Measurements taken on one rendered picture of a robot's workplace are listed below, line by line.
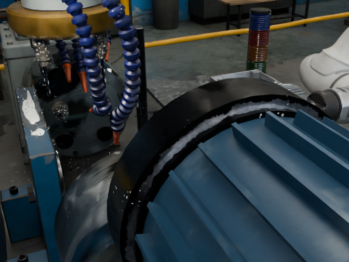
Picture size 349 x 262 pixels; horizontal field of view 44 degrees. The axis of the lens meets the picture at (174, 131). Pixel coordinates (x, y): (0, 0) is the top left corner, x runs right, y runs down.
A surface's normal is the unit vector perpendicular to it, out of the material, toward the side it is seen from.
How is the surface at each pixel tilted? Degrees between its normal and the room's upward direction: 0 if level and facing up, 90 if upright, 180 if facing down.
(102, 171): 24
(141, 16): 90
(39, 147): 0
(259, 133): 4
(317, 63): 59
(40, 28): 90
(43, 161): 90
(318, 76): 65
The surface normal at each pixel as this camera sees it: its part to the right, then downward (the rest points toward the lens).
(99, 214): -0.55, -0.61
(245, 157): -0.36, -0.75
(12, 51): 0.38, 0.42
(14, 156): -0.01, -0.89
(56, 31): 0.09, 0.46
